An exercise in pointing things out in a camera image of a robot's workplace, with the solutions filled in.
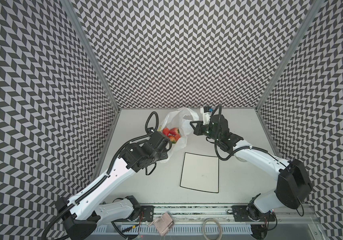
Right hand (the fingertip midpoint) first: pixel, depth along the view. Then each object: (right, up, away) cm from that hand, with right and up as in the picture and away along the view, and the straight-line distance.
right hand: (189, 127), depth 79 cm
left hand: (-14, -12, -9) cm, 20 cm away
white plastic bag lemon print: (-5, +5, +5) cm, 8 cm away
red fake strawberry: (-14, -4, +22) cm, 26 cm away
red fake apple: (-9, -9, +17) cm, 21 cm away
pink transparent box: (-13, -43, -13) cm, 47 cm away
